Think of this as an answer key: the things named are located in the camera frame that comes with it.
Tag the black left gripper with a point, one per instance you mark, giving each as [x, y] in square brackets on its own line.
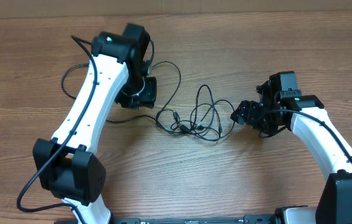
[148, 99]

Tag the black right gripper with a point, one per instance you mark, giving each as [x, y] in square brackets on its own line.
[246, 112]

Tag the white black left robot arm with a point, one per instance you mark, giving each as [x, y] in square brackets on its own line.
[67, 164]

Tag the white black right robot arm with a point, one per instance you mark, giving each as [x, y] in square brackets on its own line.
[283, 106]

